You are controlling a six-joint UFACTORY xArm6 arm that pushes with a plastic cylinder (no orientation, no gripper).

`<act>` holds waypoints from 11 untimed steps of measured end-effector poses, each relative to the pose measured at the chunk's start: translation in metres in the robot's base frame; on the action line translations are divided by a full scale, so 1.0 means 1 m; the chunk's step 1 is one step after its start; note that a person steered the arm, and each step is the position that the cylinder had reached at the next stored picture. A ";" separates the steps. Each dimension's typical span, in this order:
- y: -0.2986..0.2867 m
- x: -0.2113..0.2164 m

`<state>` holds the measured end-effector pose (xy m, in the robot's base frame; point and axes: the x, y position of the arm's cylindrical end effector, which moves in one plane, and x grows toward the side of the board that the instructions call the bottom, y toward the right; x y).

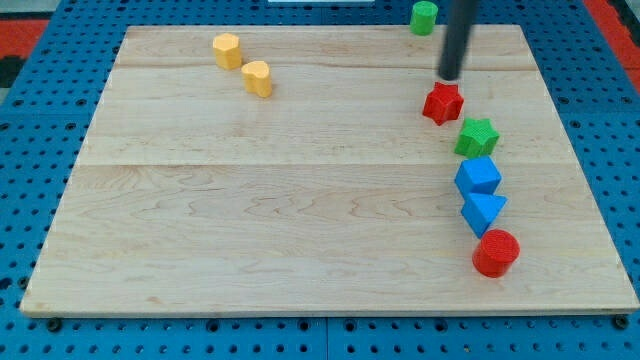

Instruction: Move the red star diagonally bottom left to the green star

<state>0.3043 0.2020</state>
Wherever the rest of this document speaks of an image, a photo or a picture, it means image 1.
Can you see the blue triangle block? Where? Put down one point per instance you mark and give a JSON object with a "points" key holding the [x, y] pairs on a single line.
{"points": [[481, 210]]}

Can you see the green cylinder block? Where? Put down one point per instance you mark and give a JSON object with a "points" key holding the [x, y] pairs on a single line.
{"points": [[423, 17]]}

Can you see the blue cube block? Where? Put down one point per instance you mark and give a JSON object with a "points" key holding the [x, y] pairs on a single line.
{"points": [[477, 175]]}

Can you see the red star block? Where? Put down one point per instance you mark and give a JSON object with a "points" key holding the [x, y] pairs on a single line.
{"points": [[443, 103]]}

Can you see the light wooden board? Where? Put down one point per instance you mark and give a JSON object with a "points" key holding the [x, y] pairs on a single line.
{"points": [[335, 196]]}

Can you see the yellow heart block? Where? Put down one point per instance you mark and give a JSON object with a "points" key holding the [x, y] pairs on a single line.
{"points": [[257, 78]]}

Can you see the yellow hexagon block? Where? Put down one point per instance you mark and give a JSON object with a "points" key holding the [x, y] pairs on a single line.
{"points": [[227, 51]]}

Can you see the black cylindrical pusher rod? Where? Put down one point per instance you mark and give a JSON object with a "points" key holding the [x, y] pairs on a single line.
{"points": [[461, 18]]}

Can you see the green star block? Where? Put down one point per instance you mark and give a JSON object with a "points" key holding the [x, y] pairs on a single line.
{"points": [[476, 138]]}

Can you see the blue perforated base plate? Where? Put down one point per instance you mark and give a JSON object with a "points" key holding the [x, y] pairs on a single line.
{"points": [[45, 116]]}

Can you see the red cylinder block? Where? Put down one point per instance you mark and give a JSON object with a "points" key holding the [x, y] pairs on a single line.
{"points": [[496, 252]]}

